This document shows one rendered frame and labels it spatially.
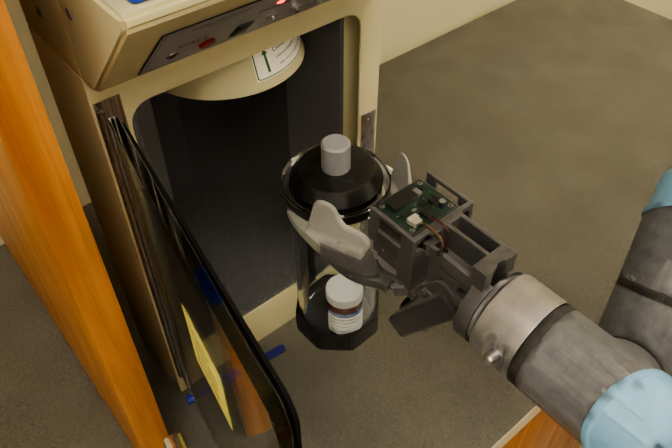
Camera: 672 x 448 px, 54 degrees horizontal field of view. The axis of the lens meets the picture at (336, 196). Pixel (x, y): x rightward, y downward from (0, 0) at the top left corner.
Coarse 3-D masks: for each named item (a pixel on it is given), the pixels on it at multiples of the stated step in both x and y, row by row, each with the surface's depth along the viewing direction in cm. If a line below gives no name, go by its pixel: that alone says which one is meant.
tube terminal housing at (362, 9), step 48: (48, 0) 47; (336, 0) 64; (48, 48) 54; (240, 48) 59; (96, 96) 52; (144, 96) 55; (96, 144) 56; (96, 192) 66; (144, 288) 70; (288, 288) 86; (144, 336) 86
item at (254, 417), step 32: (128, 160) 47; (160, 192) 44; (160, 224) 44; (160, 256) 52; (192, 256) 40; (160, 288) 62; (192, 288) 41; (192, 320) 48; (224, 320) 37; (192, 352) 57; (224, 352) 39; (192, 384) 70; (224, 384) 45; (256, 384) 34; (224, 416) 52; (256, 416) 37
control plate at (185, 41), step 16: (272, 0) 47; (288, 0) 50; (304, 0) 53; (224, 16) 45; (240, 16) 47; (256, 16) 50; (288, 16) 56; (176, 32) 43; (192, 32) 45; (208, 32) 47; (224, 32) 50; (160, 48) 45; (176, 48) 47; (192, 48) 50; (144, 64) 47; (160, 64) 50
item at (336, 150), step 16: (336, 144) 60; (304, 160) 63; (320, 160) 63; (336, 160) 60; (352, 160) 63; (368, 160) 63; (304, 176) 62; (320, 176) 62; (336, 176) 62; (352, 176) 62; (368, 176) 62; (304, 192) 61; (320, 192) 60; (336, 192) 60; (352, 192) 60; (368, 192) 61; (336, 208) 60
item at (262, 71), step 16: (272, 48) 65; (288, 48) 67; (304, 48) 71; (240, 64) 64; (256, 64) 64; (272, 64) 65; (288, 64) 67; (192, 80) 64; (208, 80) 64; (224, 80) 64; (240, 80) 64; (256, 80) 65; (272, 80) 66; (192, 96) 64; (208, 96) 64; (224, 96) 64; (240, 96) 65
